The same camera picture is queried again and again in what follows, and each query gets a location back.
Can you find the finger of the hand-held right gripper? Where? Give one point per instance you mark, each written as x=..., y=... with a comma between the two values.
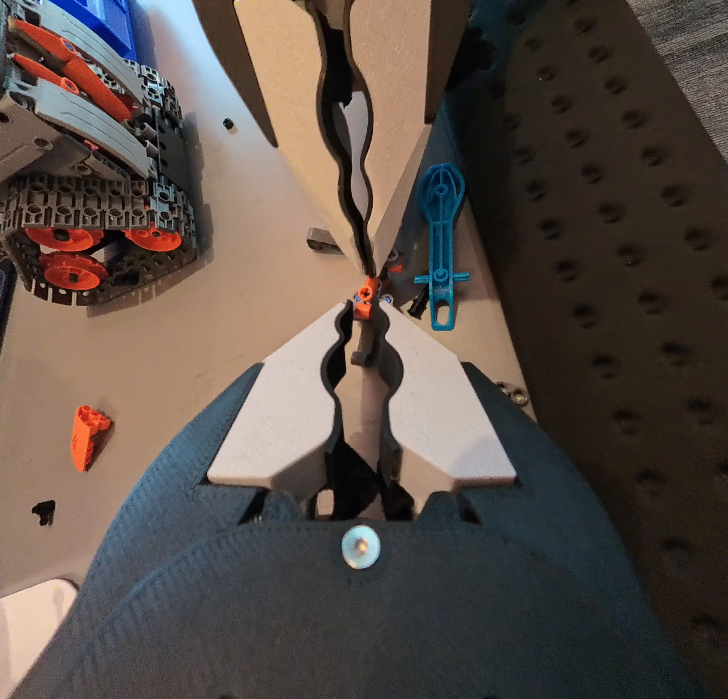
x=404, y=56
x=278, y=62

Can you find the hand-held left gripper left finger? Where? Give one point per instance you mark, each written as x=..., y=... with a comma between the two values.
x=278, y=420

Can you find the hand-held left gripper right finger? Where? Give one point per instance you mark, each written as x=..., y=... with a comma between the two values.
x=449, y=420

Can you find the grey orange brick assembly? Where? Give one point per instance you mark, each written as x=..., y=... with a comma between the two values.
x=364, y=306

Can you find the grey angled beam brick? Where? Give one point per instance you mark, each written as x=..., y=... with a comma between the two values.
x=515, y=393

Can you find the black connector pin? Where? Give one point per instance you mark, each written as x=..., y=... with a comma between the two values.
x=418, y=304

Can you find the blue plastic brick tool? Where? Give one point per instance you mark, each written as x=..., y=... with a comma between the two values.
x=441, y=198

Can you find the grey tracked toy robot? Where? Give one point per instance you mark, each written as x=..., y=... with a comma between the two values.
x=85, y=142

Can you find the dark grey angled brick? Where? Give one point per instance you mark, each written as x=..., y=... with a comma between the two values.
x=321, y=238

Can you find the orange wedge brick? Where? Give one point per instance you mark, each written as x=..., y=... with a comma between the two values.
x=88, y=437

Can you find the small black connector brick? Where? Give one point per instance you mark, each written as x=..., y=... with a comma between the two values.
x=44, y=511

